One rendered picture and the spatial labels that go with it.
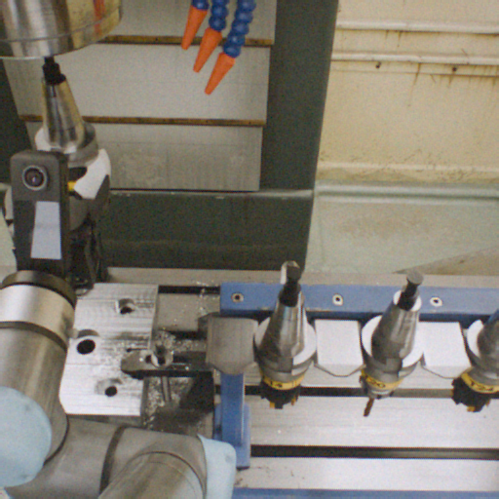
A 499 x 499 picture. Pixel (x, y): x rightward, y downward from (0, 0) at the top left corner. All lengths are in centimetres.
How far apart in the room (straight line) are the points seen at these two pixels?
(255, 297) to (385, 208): 114
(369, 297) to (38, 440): 37
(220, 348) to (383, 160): 121
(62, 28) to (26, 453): 33
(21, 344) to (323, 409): 56
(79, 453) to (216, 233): 89
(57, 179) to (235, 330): 24
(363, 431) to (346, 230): 82
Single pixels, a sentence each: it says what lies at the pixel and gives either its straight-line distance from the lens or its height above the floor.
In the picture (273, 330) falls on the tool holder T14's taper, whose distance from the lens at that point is 60.
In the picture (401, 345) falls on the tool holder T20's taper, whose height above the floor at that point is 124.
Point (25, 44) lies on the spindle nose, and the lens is 55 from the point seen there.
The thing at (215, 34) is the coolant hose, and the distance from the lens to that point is 57.
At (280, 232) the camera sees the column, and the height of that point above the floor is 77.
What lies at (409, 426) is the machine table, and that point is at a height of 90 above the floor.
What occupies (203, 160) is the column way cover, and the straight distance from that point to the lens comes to 123.
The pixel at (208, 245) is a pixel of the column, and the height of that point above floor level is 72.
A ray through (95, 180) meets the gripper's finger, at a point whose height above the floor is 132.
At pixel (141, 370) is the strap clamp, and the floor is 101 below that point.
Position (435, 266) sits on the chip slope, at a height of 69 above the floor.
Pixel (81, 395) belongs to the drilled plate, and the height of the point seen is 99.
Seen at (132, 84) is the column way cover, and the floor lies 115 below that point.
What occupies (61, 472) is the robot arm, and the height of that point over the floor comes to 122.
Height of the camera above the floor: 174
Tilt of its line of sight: 46 degrees down
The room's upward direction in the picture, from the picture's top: 2 degrees clockwise
